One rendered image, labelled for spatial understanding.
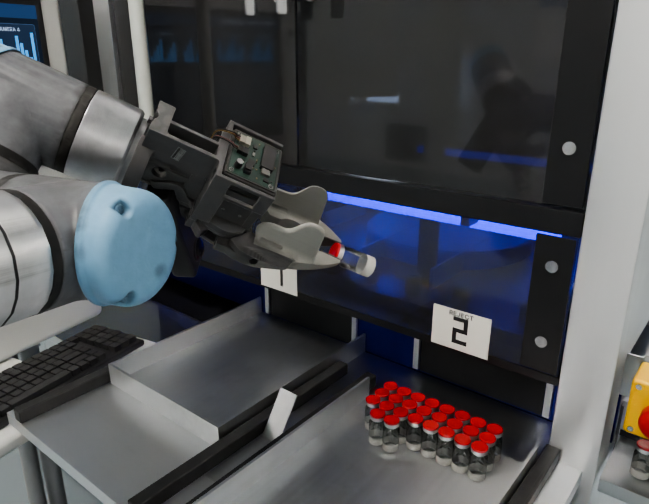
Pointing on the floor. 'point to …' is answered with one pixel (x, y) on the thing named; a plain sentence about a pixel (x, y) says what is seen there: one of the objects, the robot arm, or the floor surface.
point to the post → (611, 247)
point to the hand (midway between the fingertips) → (324, 251)
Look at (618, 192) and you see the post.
